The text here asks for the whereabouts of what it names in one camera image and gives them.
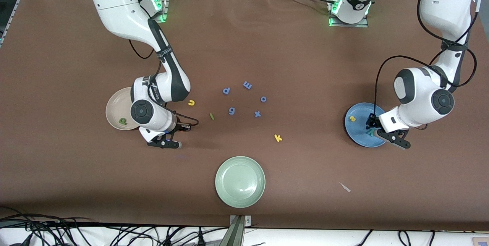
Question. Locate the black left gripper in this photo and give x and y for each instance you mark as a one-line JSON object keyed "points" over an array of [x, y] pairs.
{"points": [[371, 122]]}

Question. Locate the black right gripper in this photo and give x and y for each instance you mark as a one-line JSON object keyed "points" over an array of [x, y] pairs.
{"points": [[181, 126]]}

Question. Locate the teal foam letter y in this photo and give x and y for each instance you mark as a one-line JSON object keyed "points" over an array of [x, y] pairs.
{"points": [[371, 134]]}

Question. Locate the green looped foam letter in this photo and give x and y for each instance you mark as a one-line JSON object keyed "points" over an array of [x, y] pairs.
{"points": [[122, 121]]}

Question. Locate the yellow foam letter k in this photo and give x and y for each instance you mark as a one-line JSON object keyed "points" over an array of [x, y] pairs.
{"points": [[278, 137]]}

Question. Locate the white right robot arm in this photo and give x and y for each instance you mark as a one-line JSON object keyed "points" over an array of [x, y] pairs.
{"points": [[122, 13]]}

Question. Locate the blue plate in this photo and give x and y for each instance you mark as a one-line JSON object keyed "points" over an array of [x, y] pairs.
{"points": [[355, 135]]}

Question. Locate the blue foam letter g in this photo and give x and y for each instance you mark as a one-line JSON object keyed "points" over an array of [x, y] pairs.
{"points": [[231, 111]]}

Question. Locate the blue foam letter p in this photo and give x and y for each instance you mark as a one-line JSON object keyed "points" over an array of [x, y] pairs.
{"points": [[226, 91]]}

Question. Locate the small grey tape scrap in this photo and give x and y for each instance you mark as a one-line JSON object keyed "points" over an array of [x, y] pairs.
{"points": [[345, 187]]}

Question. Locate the blue foam letter x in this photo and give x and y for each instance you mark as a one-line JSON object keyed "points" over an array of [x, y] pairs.
{"points": [[257, 114]]}

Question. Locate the blue foam letter m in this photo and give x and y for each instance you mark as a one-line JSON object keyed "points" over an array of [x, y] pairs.
{"points": [[247, 84]]}

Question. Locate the beige brown plate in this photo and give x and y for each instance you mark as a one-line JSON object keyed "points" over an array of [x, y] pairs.
{"points": [[114, 106]]}

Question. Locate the pale green plate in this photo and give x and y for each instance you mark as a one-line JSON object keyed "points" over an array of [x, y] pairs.
{"points": [[240, 182]]}

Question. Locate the brown table cover sheet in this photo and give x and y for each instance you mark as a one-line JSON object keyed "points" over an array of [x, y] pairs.
{"points": [[244, 47]]}

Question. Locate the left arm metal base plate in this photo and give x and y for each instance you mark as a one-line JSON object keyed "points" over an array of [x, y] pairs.
{"points": [[349, 25]]}

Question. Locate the grey metal mounting bracket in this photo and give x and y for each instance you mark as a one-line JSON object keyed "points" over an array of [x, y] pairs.
{"points": [[237, 232]]}

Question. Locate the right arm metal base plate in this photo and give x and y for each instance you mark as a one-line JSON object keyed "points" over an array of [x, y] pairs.
{"points": [[164, 13]]}

